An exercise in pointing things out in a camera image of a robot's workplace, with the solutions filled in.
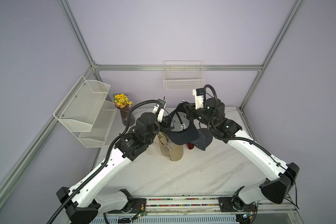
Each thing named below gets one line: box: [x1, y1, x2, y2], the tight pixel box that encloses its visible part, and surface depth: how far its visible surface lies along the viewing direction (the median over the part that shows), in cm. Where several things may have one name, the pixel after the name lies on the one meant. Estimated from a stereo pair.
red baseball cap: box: [185, 142, 195, 150], surface depth 95 cm
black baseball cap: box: [166, 101, 199, 146], surface depth 81 cm
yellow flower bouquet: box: [113, 93, 133, 109], surface depth 95 cm
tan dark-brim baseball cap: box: [157, 133, 184, 161], surface depth 92 cm
